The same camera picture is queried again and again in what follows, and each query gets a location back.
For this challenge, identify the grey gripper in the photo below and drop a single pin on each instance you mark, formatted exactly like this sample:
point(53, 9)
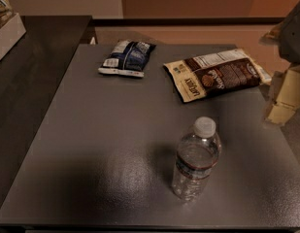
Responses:
point(293, 39)

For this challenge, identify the brown chip bag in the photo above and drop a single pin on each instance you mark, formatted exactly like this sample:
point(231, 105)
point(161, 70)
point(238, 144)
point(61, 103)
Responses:
point(215, 74)

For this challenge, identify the clear plastic water bottle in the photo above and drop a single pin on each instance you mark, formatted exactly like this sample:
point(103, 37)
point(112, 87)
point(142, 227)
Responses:
point(197, 154)

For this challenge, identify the blue chip bag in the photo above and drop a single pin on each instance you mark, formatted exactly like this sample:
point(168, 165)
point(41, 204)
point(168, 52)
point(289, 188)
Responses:
point(128, 58)

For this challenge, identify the dark side table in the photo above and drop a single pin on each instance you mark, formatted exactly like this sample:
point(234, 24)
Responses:
point(30, 74)

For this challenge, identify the white box with snacks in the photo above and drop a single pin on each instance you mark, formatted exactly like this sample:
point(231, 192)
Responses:
point(11, 27)

